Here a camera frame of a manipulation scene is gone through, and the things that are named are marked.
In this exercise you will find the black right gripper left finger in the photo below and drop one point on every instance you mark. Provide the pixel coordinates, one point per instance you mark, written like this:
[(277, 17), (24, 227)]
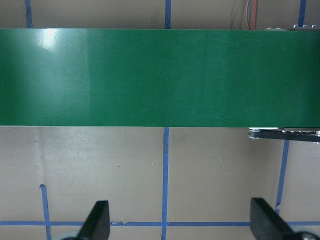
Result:
[(97, 224)]

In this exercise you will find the green conveyor belt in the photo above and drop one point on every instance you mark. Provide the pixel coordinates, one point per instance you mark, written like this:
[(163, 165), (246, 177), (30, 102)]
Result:
[(265, 80)]

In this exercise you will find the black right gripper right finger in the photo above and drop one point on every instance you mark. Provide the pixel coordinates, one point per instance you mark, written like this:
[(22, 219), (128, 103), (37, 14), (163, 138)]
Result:
[(266, 224)]

